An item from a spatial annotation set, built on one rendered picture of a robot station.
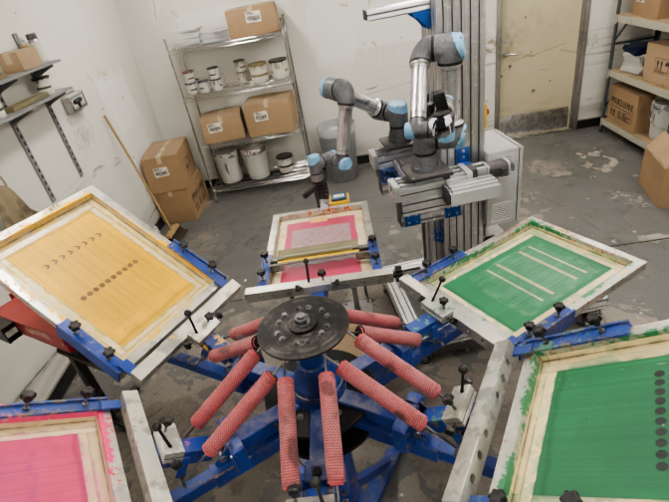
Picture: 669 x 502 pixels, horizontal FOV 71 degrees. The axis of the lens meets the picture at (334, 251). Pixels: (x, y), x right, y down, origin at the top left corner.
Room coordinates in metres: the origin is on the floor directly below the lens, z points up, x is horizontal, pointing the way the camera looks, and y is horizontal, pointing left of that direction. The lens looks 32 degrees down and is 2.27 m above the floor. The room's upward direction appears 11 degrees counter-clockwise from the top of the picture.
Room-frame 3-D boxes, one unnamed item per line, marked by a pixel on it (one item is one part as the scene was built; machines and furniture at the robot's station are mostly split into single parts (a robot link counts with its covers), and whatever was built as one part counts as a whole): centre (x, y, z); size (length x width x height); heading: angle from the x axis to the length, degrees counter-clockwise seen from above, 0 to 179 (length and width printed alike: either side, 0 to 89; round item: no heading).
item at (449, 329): (1.42, -0.42, 0.90); 1.24 x 0.06 x 0.06; 116
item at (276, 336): (1.15, 0.14, 0.67); 0.39 x 0.39 x 1.35
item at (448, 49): (2.23, -0.68, 1.63); 0.15 x 0.12 x 0.55; 69
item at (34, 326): (1.95, 1.32, 1.06); 0.61 x 0.46 x 0.12; 56
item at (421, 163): (2.28, -0.55, 1.31); 0.15 x 0.15 x 0.10
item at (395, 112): (2.78, -0.52, 1.42); 0.13 x 0.12 x 0.14; 33
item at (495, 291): (1.55, -0.67, 1.05); 1.08 x 0.61 x 0.23; 116
